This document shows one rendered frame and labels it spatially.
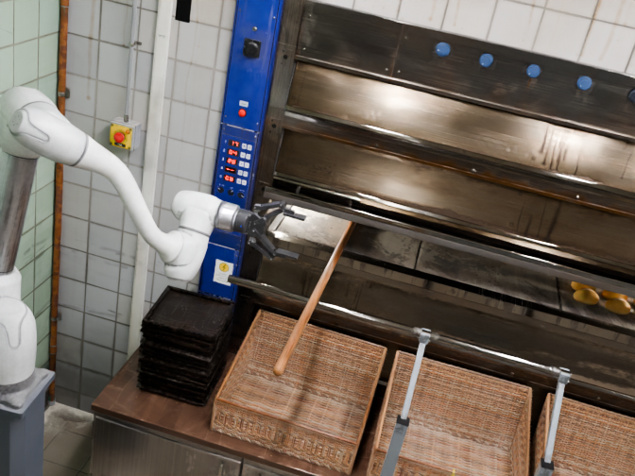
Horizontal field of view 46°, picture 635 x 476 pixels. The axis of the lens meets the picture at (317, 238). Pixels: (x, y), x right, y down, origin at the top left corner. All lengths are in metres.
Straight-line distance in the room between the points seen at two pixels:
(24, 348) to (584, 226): 1.90
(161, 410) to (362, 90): 1.42
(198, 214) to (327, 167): 0.66
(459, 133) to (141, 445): 1.66
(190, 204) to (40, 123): 0.56
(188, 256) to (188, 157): 0.74
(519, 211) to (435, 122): 0.45
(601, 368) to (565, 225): 0.62
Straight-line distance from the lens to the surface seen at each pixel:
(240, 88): 2.78
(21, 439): 2.44
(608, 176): 2.76
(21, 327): 2.25
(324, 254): 2.95
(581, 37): 2.64
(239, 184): 2.89
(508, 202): 2.80
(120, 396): 3.03
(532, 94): 2.68
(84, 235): 3.32
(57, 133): 2.05
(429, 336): 2.60
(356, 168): 2.79
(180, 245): 2.29
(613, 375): 3.13
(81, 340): 3.60
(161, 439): 2.96
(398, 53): 2.67
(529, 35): 2.63
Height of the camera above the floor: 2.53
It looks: 26 degrees down
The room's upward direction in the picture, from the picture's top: 12 degrees clockwise
